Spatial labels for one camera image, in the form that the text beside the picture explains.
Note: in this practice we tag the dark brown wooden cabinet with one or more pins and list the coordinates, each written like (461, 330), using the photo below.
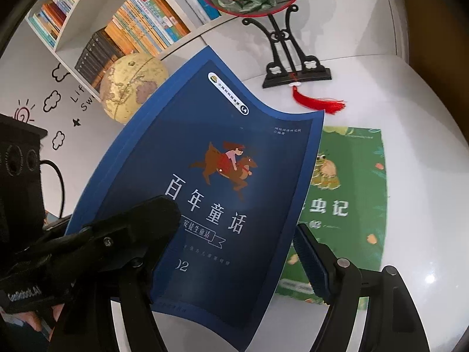
(438, 44)

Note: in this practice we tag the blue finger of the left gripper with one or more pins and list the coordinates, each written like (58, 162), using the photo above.
(136, 237)

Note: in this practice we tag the green insect book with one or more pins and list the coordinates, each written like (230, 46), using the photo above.
(346, 204)

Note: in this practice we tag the blue fairy tale book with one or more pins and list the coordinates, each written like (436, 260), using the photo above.
(239, 172)

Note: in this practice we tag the top shelf book row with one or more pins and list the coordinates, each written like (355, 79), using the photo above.
(47, 19)

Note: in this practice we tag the red tassel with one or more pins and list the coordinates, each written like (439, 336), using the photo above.
(329, 106)

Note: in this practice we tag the antique yellow globe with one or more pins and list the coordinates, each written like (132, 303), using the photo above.
(129, 83)

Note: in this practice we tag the embroidered round fan on stand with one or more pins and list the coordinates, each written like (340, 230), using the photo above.
(290, 63)

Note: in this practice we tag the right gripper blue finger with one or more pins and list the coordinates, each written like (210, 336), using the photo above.
(338, 282)

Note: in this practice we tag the white bookshelf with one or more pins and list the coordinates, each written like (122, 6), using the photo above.
(328, 29)

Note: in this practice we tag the black book set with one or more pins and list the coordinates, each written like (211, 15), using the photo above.
(99, 54)

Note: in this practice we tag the orange yellow book row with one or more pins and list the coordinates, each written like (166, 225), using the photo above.
(145, 26)

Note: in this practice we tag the left human hand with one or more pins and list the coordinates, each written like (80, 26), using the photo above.
(30, 318)

